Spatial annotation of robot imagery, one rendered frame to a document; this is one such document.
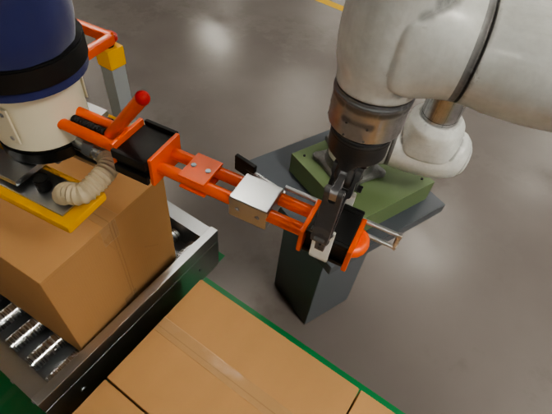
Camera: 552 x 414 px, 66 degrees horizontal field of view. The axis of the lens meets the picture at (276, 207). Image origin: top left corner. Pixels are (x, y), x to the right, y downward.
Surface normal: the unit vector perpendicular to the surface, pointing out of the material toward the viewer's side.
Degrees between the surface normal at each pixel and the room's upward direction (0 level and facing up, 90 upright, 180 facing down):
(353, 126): 90
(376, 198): 1
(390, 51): 91
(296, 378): 0
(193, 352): 0
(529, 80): 79
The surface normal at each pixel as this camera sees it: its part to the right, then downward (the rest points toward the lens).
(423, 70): -0.27, 0.74
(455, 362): 0.09, -0.65
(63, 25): 0.96, 0.26
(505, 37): -0.25, 0.09
